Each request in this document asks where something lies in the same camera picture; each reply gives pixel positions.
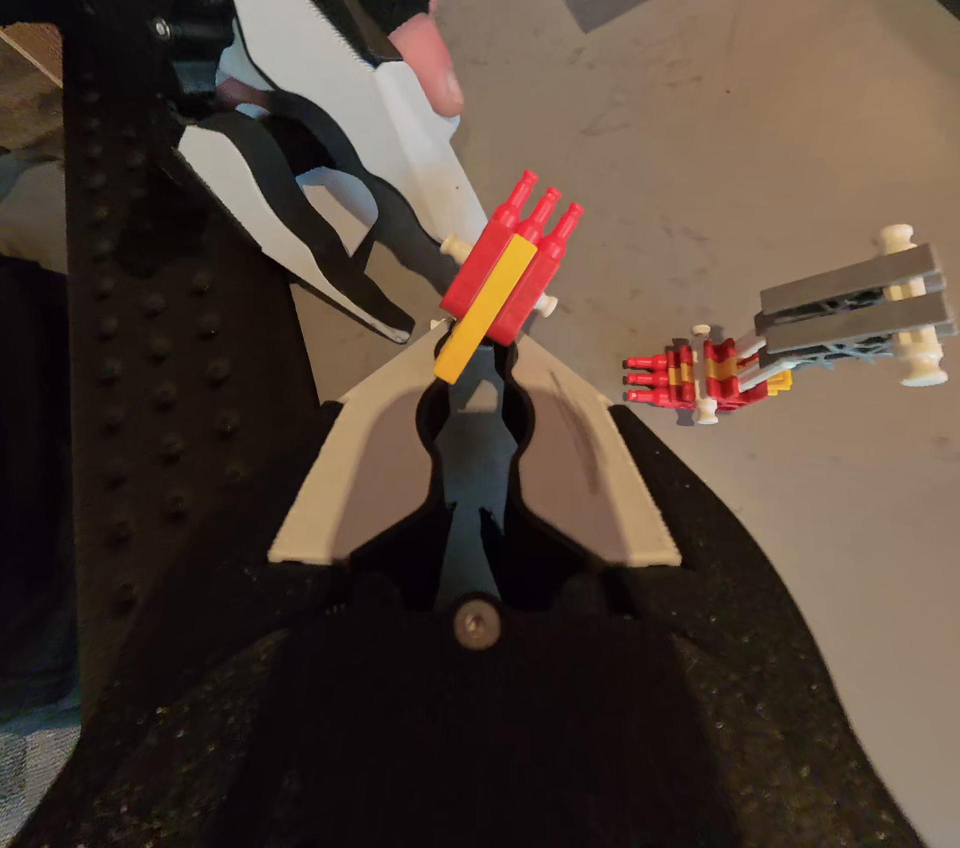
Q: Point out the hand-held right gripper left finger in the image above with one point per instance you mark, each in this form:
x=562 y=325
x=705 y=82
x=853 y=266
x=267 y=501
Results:
x=352 y=488

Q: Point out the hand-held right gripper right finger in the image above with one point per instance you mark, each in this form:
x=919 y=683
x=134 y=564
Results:
x=592 y=488

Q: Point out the person's left hand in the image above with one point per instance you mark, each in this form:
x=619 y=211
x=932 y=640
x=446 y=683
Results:
x=435 y=67

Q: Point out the black dimpled pad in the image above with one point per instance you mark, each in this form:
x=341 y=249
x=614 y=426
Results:
x=150 y=338

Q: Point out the red and yellow toy assembly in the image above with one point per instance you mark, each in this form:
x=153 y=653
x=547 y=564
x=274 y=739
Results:
x=487 y=308

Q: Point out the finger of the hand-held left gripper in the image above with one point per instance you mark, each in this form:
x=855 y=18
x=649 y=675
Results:
x=322 y=60
x=232 y=187

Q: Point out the grey and red toy model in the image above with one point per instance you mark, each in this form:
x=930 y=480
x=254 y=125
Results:
x=847 y=293

